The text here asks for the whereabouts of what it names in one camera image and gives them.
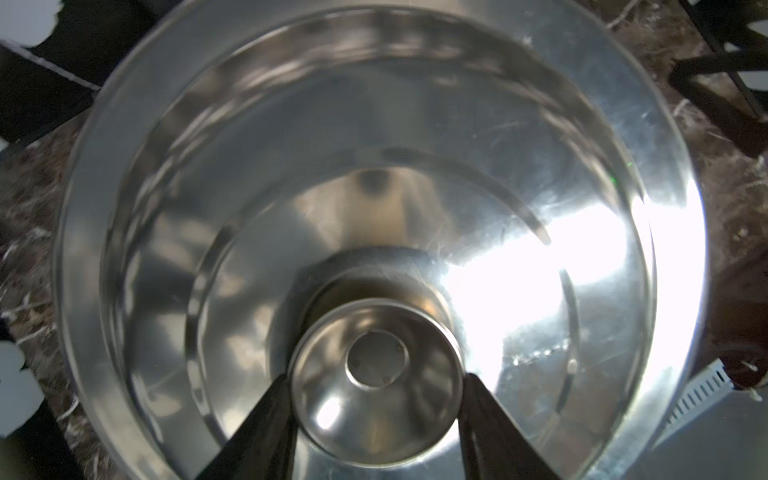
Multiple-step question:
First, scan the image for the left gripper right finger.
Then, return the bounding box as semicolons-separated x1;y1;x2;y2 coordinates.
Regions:
458;373;558;479

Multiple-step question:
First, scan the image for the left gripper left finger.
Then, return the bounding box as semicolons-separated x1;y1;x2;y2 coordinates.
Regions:
197;374;298;480

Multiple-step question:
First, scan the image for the stainless steel pot lid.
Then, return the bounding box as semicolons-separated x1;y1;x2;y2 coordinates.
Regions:
53;1;706;479

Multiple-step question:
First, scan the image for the white perforated cable duct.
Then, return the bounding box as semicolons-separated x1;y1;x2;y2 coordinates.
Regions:
654;359;734;447

